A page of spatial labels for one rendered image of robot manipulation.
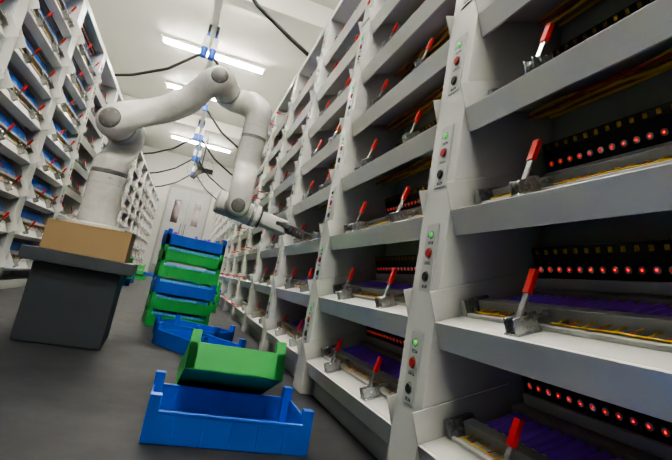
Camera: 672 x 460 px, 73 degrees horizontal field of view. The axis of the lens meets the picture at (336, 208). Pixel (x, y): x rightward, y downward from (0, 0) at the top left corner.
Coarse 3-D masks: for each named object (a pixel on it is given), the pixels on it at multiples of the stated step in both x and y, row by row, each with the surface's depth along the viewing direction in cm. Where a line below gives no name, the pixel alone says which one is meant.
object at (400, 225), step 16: (416, 192) 129; (400, 208) 105; (416, 208) 130; (336, 224) 147; (352, 224) 128; (368, 224) 134; (384, 224) 106; (400, 224) 98; (416, 224) 92; (336, 240) 140; (352, 240) 127; (368, 240) 116; (384, 240) 107; (400, 240) 99
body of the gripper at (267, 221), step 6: (264, 216) 161; (270, 216) 161; (276, 216) 162; (258, 222) 161; (264, 222) 161; (270, 222) 161; (282, 222) 163; (264, 228) 166; (270, 228) 162; (276, 228) 161; (282, 228) 162; (282, 234) 165
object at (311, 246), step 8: (320, 224) 155; (312, 232) 216; (320, 232) 155; (288, 240) 212; (312, 240) 165; (320, 240) 156; (288, 248) 203; (296, 248) 189; (304, 248) 177; (312, 248) 166
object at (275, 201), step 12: (300, 84) 299; (300, 108) 297; (288, 120) 294; (288, 144) 292; (288, 168) 290; (276, 180) 286; (288, 192) 288; (276, 204) 284; (264, 240) 279; (264, 264) 277; (252, 288) 273; (252, 300) 272; (264, 300) 275
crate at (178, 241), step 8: (168, 232) 228; (168, 240) 228; (176, 240) 229; (184, 240) 231; (192, 240) 233; (200, 240) 235; (224, 240) 240; (184, 248) 243; (192, 248) 233; (200, 248) 234; (208, 248) 236; (216, 248) 238; (224, 248) 240
